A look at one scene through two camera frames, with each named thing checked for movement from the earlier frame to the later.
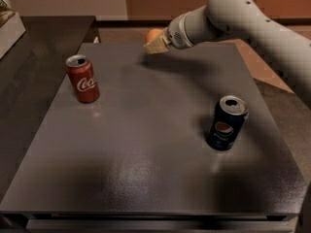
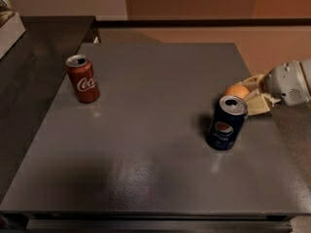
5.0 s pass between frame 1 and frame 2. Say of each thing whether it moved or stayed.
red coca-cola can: stayed
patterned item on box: stayed
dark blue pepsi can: stayed
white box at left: stayed
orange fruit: moved
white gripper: moved
